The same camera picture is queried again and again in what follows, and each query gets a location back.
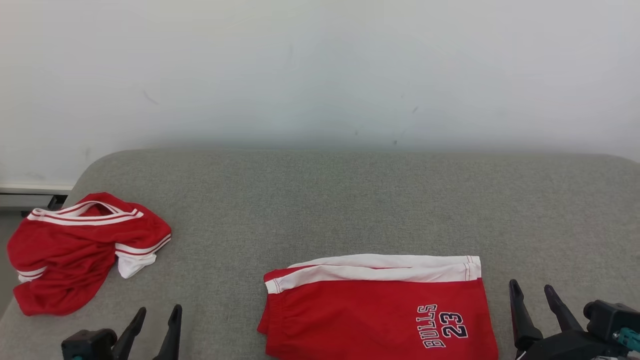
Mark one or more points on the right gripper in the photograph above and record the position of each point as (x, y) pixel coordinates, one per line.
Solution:
(565, 347)

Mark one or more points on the red Bulls shorts white stripe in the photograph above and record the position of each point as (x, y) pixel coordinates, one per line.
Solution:
(350, 320)

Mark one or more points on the teal right camera connector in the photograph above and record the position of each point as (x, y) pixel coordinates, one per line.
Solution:
(629, 339)

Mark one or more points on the red shirt with white sleeves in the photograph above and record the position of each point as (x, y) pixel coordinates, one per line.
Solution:
(65, 260)

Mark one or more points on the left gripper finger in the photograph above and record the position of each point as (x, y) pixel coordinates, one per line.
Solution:
(129, 335)
(170, 340)

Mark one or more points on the white wall baseboard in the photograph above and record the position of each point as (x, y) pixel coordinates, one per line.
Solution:
(30, 188)

